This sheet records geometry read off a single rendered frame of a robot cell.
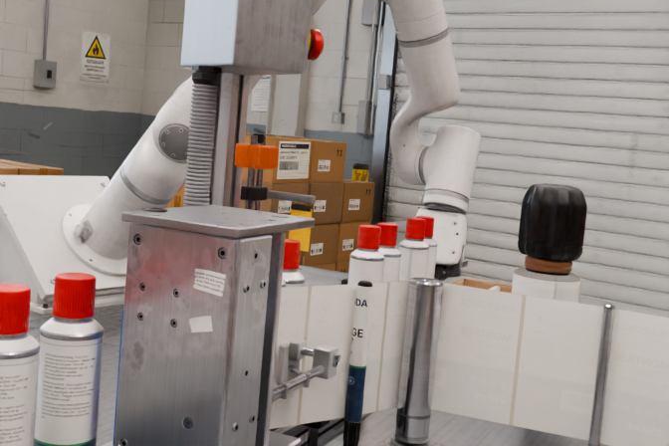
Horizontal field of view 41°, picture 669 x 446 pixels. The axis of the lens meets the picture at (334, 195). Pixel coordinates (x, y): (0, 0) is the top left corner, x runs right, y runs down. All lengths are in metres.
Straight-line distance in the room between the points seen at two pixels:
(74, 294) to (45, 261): 1.05
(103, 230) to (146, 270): 1.12
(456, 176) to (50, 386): 1.02
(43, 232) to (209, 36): 0.86
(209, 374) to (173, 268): 0.09
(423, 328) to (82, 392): 0.39
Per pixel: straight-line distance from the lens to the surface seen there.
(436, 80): 1.57
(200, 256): 0.69
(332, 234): 5.44
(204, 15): 1.12
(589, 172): 5.57
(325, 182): 5.31
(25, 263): 1.80
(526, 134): 5.73
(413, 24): 1.53
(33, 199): 1.92
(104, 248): 1.86
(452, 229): 1.61
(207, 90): 1.07
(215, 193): 1.19
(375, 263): 1.31
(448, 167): 1.63
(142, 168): 1.74
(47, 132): 7.50
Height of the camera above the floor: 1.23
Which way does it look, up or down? 4 degrees down
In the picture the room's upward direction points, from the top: 5 degrees clockwise
